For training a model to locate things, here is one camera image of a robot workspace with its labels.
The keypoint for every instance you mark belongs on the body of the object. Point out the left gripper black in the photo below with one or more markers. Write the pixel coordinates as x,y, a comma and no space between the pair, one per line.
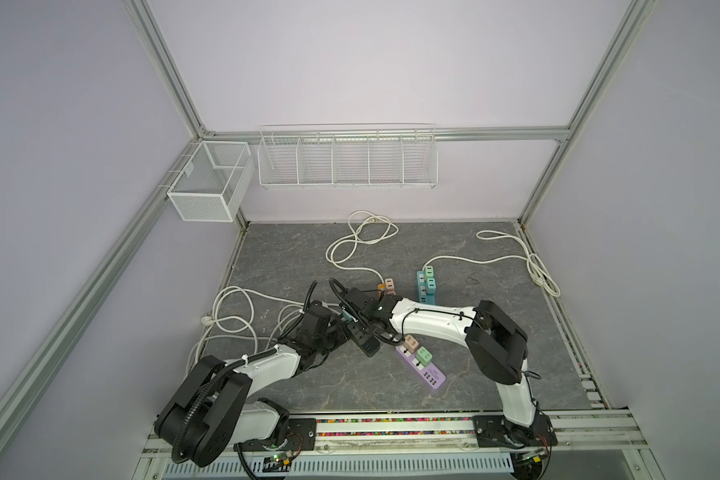
340,332

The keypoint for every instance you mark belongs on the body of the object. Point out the black power strip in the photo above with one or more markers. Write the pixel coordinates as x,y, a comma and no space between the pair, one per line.
363,339

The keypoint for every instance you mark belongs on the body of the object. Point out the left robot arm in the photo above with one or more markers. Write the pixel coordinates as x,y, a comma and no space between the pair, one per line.
210,409

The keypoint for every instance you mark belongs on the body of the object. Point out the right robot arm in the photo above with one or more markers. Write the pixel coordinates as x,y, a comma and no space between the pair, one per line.
497,344

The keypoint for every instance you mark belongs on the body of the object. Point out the pink adapter on purple strip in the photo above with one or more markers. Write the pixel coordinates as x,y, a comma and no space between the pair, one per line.
411,344

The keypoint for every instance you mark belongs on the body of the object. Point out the teal power strip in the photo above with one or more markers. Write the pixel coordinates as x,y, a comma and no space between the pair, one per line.
423,297

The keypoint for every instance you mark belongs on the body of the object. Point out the purple power strip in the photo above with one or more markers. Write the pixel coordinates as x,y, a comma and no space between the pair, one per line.
431,374

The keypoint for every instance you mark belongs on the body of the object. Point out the green adapter on purple strip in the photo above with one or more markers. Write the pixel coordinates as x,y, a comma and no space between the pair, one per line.
423,357

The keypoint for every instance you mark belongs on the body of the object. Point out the white mesh box basket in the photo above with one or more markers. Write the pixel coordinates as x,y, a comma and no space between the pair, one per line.
212,183

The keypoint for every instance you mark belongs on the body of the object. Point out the white wire rack basket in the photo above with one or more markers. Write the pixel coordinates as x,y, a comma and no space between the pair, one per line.
353,157

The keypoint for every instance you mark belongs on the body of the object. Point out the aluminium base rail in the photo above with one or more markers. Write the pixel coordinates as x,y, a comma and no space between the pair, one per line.
418,446

